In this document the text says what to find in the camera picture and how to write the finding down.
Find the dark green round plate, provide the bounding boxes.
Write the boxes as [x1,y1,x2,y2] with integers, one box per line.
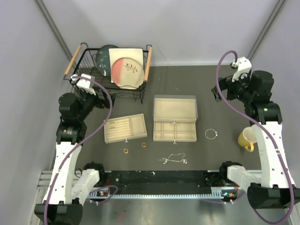
[96,45,118,77]

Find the black wire dish rack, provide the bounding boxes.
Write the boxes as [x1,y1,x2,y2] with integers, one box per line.
[64,42,153,105]

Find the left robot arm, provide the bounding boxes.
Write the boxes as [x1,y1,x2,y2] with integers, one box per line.
[34,92,116,225]

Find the pink and cream round plate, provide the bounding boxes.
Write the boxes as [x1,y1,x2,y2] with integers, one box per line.
[111,57,144,90]

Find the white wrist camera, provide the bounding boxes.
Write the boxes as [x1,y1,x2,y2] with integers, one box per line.
[231,57,252,82]
[71,74,96,95]

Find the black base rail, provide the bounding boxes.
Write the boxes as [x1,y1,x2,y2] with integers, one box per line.
[98,171,223,195]

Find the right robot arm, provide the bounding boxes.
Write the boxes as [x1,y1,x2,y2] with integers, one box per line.
[211,71,300,210]

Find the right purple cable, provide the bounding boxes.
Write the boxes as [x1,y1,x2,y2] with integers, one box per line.
[199,50,295,223]

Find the silver chain necklace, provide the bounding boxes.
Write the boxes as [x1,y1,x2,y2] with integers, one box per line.
[158,152,188,165]

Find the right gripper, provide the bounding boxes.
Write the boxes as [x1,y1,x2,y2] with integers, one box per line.
[211,71,254,104]

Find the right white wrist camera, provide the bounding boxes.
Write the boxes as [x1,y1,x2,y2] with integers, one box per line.
[231,57,252,82]

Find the silver bangle bracelet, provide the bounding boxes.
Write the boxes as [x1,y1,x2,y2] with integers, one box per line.
[205,128,219,139]

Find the beige compartment drawer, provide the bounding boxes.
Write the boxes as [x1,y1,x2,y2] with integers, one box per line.
[153,121,197,142]

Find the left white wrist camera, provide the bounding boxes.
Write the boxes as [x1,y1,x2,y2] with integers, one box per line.
[71,74,96,95]

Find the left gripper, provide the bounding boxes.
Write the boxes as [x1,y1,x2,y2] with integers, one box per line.
[76,86,117,121]

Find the beige jewelry box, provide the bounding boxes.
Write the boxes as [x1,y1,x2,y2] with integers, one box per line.
[153,95,198,122]

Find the beige ring tray drawer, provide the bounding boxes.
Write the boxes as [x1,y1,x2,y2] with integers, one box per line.
[104,113,147,143]

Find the purple cable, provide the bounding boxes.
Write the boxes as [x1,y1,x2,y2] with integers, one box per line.
[44,75,119,225]
[199,50,295,223]

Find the yellow mug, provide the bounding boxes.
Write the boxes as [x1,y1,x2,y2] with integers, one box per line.
[238,127,257,152]

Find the cream square plate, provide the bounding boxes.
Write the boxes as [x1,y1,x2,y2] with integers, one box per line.
[108,48,144,84]

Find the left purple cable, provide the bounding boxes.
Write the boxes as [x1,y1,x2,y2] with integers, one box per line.
[44,75,119,225]

